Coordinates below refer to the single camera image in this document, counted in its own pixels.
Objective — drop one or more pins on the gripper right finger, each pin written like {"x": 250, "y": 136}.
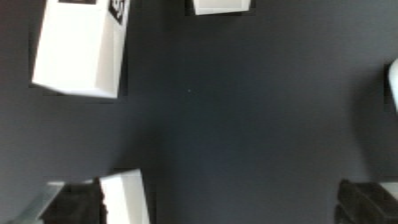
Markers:
{"x": 366, "y": 203}

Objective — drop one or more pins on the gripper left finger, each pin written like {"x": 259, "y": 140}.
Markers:
{"x": 32, "y": 212}

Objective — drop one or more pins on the white leg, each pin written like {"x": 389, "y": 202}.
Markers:
{"x": 124, "y": 198}
{"x": 80, "y": 47}

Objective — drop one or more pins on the white desk top tray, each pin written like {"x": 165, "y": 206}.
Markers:
{"x": 392, "y": 82}

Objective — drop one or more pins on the white U-shaped fence frame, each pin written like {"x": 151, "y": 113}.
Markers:
{"x": 208, "y": 7}

